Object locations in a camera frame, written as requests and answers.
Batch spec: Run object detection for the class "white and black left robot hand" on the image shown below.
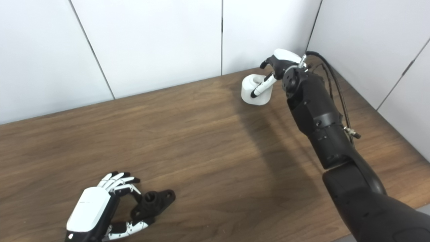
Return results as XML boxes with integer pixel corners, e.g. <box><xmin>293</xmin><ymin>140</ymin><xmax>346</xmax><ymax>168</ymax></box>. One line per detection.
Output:
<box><xmin>65</xmin><ymin>171</ymin><xmax>156</xmax><ymax>242</ymax></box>

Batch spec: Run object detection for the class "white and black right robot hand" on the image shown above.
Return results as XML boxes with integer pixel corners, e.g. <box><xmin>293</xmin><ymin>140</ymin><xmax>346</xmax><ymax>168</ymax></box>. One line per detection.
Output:
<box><xmin>251</xmin><ymin>49</ymin><xmax>303</xmax><ymax>98</ymax></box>

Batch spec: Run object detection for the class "round white plastic piece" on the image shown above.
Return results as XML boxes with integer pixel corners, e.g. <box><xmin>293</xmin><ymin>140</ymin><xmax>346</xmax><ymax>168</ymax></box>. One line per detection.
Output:
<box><xmin>241</xmin><ymin>74</ymin><xmax>272</xmax><ymax>106</ymax></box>

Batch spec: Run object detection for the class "black plastic flanged holder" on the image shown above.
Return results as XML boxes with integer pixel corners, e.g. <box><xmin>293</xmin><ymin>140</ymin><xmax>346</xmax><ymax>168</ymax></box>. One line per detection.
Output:
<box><xmin>130</xmin><ymin>189</ymin><xmax>176</xmax><ymax>219</ymax></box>

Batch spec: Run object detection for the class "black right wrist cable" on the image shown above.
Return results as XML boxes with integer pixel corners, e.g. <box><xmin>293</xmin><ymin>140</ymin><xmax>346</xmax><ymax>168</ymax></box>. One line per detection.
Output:
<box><xmin>297</xmin><ymin>50</ymin><xmax>361</xmax><ymax>145</ymax></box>

